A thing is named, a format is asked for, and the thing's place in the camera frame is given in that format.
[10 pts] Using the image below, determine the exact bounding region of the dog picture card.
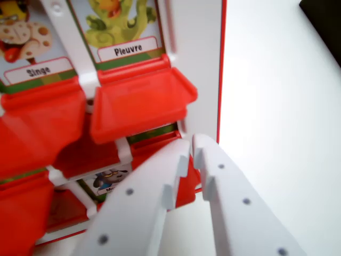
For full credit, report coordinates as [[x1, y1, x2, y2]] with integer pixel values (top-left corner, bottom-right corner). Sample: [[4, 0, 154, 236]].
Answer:
[[76, 164, 133, 200]]

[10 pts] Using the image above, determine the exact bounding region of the black box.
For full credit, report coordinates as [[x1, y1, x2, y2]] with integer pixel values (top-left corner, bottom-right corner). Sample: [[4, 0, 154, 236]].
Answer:
[[299, 0, 341, 68]]

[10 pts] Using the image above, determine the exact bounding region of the red and white game board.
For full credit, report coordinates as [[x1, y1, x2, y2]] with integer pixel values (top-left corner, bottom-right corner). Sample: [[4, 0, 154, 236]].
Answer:
[[0, 0, 229, 246]]

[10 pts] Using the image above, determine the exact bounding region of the red flap of Pieuvre window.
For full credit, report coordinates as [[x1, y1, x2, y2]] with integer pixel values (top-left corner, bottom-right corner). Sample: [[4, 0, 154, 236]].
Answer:
[[90, 53, 199, 145]]

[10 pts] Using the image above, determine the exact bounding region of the Singe picture card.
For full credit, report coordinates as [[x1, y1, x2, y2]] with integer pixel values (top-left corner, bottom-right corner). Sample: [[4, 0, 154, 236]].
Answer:
[[0, 0, 77, 93]]

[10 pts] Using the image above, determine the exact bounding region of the red flap of Singe window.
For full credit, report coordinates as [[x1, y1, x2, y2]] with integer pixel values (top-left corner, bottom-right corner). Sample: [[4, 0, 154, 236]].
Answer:
[[0, 76, 88, 178]]

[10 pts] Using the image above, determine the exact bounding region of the Pieuvre picture card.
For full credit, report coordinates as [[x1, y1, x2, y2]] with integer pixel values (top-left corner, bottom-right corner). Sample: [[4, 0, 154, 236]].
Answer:
[[66, 0, 167, 65]]

